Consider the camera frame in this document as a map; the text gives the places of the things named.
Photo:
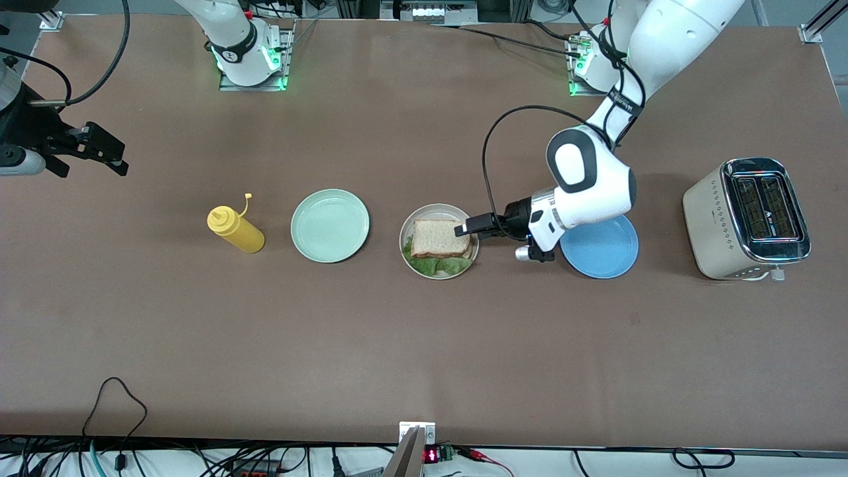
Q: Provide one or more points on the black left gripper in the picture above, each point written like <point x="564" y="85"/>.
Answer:
<point x="513" y="216"/>

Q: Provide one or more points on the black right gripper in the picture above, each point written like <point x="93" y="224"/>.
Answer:
<point x="32" y="127"/>

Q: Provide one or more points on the toasted bread slice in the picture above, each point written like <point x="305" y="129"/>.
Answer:
<point x="437" y="238"/>

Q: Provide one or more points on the green lettuce leaf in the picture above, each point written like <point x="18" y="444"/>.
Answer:
<point x="430" y="267"/>

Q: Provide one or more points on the yellow squeeze bottle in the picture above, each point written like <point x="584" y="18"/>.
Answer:
<point x="238" y="232"/>

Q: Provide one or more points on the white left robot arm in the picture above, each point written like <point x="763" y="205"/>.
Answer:
<point x="596" y="192"/>

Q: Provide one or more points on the beige plate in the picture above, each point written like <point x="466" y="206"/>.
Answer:
<point x="434" y="211"/>

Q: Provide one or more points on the blue plate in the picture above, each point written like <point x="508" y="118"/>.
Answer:
<point x="603" y="255"/>

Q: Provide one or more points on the mint green plate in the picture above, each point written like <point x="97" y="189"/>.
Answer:
<point x="330" y="225"/>

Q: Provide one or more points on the metal device with lights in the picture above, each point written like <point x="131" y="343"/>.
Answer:
<point x="430" y="12"/>

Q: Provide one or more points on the beige chrome toaster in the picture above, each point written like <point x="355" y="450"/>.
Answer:
<point x="715" y="225"/>

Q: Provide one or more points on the red LED display module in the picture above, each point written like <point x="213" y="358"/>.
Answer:
<point x="437" y="455"/>

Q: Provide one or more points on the small metal corner bracket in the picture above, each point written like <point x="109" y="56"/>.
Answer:
<point x="52" y="21"/>

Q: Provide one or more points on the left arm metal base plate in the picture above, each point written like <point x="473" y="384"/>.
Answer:
<point x="576" y="93"/>

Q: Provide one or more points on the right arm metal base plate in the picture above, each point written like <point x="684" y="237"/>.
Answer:
<point x="285" y="66"/>

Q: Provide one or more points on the metal post base bracket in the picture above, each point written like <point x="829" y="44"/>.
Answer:
<point x="429" y="432"/>

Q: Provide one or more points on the aluminium extrusion post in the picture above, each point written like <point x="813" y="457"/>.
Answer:
<point x="407" y="457"/>

